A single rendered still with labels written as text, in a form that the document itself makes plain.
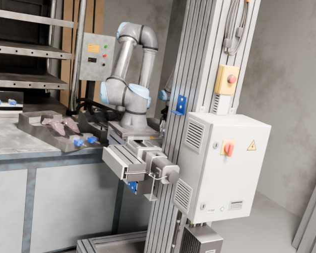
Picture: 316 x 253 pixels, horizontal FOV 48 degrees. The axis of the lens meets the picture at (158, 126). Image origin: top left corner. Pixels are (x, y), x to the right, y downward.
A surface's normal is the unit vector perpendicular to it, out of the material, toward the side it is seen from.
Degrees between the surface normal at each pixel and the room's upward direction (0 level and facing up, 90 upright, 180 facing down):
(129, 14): 90
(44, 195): 90
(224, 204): 90
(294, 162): 90
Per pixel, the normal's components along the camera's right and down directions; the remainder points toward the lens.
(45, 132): -0.61, 0.10
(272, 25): -0.87, -0.02
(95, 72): 0.57, 0.29
